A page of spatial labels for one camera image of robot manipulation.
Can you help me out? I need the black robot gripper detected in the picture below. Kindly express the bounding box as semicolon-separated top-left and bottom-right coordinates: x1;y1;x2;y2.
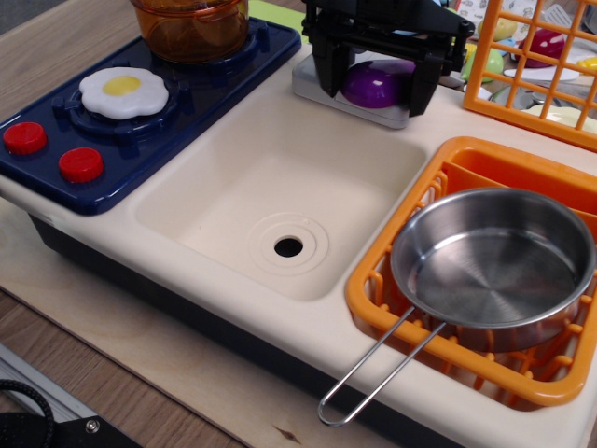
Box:
303;1;475;118

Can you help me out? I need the purple toy eggplant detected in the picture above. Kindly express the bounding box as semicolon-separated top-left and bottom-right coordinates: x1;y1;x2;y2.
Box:
340;59;415;109

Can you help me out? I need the stainless steel pan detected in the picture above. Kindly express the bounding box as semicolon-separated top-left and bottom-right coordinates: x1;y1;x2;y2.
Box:
317;187;597;427

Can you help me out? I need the grey toy faucet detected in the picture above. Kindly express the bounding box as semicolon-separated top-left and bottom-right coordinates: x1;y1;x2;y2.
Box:
292;51;410;130

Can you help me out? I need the green toy fruit half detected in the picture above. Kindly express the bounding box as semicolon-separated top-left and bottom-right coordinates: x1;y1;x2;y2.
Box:
461;49;505;84

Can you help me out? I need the orange plastic grid basket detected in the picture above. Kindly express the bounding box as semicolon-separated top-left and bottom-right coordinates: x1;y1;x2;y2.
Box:
456;1;596;151

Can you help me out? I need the magenta toy vegetable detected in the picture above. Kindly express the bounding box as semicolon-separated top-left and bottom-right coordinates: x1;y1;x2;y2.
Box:
519;29;566;68

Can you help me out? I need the orange transparent toy pot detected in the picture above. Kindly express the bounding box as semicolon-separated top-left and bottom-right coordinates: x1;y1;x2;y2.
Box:
132;0;249;63

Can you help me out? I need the cream toy kitchen sink unit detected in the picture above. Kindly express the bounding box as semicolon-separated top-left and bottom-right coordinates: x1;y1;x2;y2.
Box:
0;44;597;448

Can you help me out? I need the toy fried egg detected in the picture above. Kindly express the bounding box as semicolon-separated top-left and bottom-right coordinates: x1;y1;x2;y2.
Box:
78;67;170;120

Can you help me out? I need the navy blue toy stove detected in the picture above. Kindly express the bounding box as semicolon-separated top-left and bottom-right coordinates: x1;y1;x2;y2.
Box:
1;19;301;216

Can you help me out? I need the right red stove knob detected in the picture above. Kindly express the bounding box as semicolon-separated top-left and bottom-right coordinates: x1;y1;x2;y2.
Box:
58;147;104;183

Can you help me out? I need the red stove knob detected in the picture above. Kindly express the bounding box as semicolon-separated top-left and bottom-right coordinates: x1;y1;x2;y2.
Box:
3;122;48;155
58;147;104;183

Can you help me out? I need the orange dish drying rack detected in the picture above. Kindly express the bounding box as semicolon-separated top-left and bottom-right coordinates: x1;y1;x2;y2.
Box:
346;136;596;410

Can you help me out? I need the left red stove knob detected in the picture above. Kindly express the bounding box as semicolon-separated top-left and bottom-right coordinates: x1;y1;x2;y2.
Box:
3;122;48;155

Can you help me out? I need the black braided cable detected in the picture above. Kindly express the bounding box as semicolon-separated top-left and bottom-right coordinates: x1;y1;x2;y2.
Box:
0;378;55;448

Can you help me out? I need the black metal bracket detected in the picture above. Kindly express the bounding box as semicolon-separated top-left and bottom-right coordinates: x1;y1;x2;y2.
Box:
1;413;140;447

